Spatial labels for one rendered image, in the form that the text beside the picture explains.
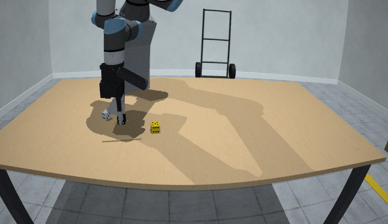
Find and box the yellow die with black pips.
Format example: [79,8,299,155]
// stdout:
[150,122,160,133]

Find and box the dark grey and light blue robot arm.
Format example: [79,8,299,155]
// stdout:
[91,0,183,90]

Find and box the grey die with black pips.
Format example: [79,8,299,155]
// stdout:
[101,110,111,120]

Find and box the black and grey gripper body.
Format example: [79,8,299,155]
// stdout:
[99,61,125,99]

